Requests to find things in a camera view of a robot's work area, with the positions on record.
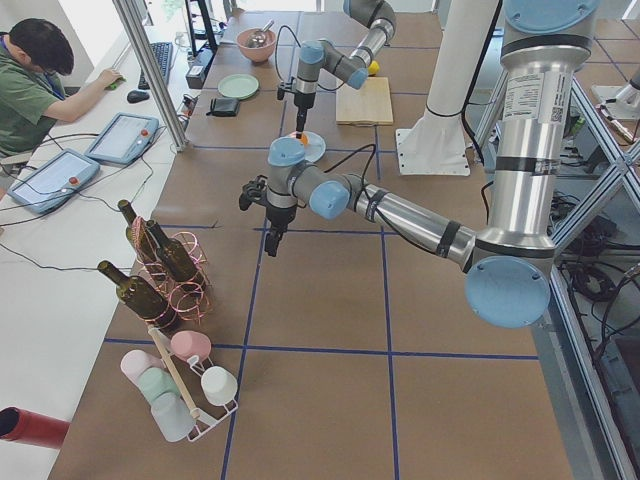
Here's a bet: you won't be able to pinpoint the seated person green shirt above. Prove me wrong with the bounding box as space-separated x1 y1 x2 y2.
1 18 122 158

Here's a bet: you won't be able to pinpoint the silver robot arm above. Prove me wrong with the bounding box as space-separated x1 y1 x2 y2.
277 0 396 140
239 1 598 328

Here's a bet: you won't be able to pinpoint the upper yellow lemon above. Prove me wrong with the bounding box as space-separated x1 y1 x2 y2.
367 60 380 77

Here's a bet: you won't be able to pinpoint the white wire cup rack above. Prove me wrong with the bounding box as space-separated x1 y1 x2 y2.
147 323 240 444

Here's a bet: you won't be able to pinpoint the black computer mouse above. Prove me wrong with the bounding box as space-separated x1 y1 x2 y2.
126 90 150 104

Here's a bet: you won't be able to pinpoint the grey plastic cup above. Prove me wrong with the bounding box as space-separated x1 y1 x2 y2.
150 392 195 442

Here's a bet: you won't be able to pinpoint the dark wine bottle lower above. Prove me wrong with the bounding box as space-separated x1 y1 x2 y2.
97 260 182 334

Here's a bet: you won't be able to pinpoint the black keyboard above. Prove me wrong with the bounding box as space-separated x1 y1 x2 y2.
137 41 175 92

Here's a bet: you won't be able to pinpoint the metal ice scoop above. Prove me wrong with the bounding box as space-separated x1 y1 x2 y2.
245 19 274 48

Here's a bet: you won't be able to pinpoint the folded dark grey cloth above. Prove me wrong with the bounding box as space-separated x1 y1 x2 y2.
206 97 240 118

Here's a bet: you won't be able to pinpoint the bamboo cutting board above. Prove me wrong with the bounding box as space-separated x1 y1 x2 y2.
336 77 394 126

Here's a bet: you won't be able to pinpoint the white plastic cup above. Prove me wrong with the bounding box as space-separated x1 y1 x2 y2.
201 366 238 406

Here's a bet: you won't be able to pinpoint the far teach pendant tablet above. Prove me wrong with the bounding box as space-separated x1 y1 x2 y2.
85 112 159 166

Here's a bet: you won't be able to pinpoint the wooden rack handle rod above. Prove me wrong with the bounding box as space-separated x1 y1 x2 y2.
147 327 200 420

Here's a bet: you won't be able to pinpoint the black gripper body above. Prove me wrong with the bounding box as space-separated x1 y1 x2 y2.
239 175 298 233
277 79 315 117

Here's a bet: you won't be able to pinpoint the copper wire bottle rack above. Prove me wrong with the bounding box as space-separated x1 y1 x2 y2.
137 227 212 325

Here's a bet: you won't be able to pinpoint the pink bowl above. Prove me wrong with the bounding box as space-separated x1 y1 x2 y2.
236 28 276 63

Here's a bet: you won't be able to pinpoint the red cylinder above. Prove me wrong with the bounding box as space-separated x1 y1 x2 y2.
1 407 70 449

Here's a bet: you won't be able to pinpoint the near teach pendant tablet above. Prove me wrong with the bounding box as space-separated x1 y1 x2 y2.
8 149 100 214

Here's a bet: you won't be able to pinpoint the aluminium frame post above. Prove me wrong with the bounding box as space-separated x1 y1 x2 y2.
112 0 188 152

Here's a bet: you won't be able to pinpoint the teach pendant tablet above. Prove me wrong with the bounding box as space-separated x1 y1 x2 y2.
8 149 100 214
85 112 159 166

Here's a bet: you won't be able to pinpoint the mint green plastic cup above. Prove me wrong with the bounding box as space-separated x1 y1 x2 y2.
135 367 180 404

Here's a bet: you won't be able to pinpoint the dark wine bottle upper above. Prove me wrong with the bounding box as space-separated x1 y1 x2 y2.
145 219 203 285

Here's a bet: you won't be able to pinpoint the dark wine bottle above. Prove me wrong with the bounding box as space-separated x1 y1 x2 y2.
145 219 203 285
97 260 182 334
117 199 156 266

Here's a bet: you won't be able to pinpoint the light green plate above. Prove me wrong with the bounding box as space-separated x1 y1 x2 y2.
218 74 260 100

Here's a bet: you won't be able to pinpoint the pale pink plastic cup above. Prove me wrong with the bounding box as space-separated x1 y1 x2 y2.
120 349 165 386

